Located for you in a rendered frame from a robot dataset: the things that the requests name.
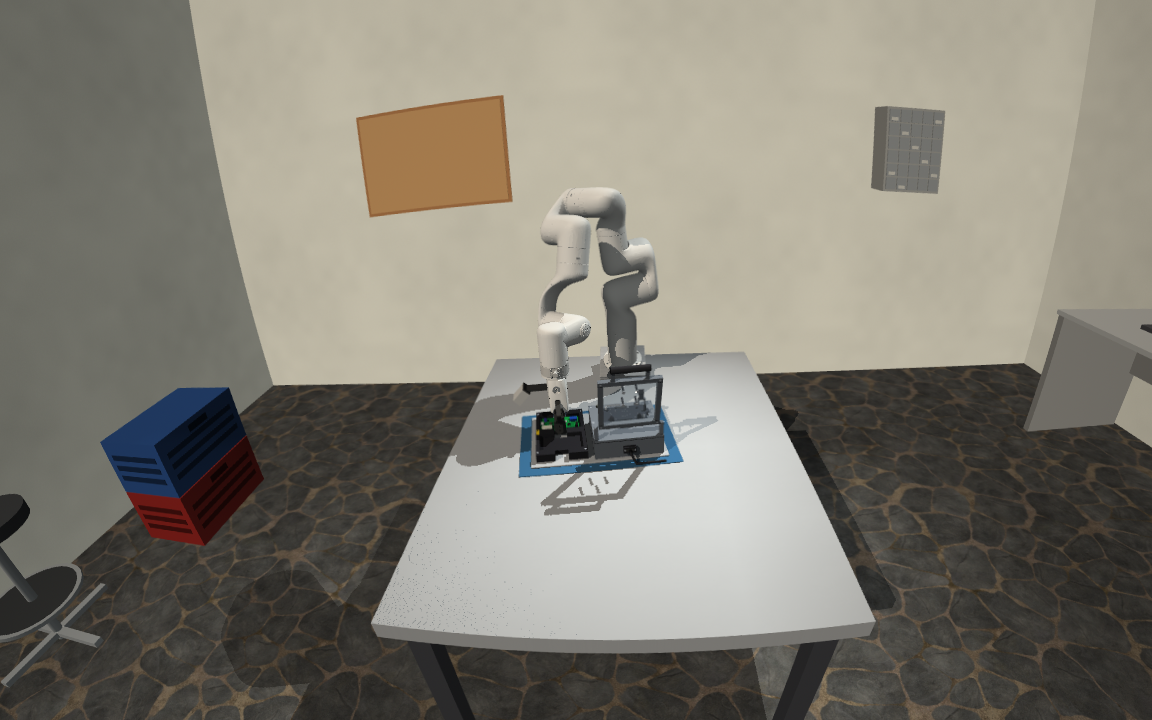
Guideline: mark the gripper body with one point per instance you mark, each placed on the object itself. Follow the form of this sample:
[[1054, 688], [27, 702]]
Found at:
[[557, 390]]

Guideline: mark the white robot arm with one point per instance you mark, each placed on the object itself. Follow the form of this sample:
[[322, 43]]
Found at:
[[618, 256]]

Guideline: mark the green circuit board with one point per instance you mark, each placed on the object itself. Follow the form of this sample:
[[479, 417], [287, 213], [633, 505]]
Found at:
[[571, 421]]

